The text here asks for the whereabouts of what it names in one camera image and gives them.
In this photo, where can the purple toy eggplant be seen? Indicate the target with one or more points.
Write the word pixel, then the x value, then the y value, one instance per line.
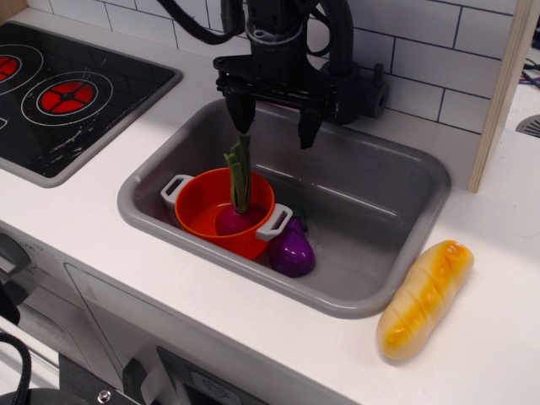
pixel 290 253

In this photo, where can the purple toy beet green leaves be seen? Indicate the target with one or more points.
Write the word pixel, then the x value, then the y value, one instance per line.
pixel 240 202

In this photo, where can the dark grey toy faucet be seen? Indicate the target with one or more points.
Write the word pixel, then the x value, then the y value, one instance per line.
pixel 356 95

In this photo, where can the light wooden side panel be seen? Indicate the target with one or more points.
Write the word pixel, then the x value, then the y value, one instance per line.
pixel 521 31

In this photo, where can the white toy kitchen front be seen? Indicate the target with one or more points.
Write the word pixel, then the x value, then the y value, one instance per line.
pixel 157 356

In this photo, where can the orange toy pot grey handles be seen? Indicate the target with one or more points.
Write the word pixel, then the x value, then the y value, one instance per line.
pixel 203 208

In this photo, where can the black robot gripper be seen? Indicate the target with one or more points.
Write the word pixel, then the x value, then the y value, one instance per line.
pixel 276 70

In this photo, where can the toy bread loaf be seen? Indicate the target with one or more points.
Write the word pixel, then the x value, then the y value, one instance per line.
pixel 423 299

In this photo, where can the grey plastic sink basin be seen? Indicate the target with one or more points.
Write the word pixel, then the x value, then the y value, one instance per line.
pixel 370 203

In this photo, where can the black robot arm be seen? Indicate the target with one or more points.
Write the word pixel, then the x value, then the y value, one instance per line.
pixel 278 16

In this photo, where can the black toy stove top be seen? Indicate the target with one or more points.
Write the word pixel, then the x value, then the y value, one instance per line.
pixel 64 100

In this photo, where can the grey oven knob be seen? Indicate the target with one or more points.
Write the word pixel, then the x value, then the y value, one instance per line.
pixel 13 257

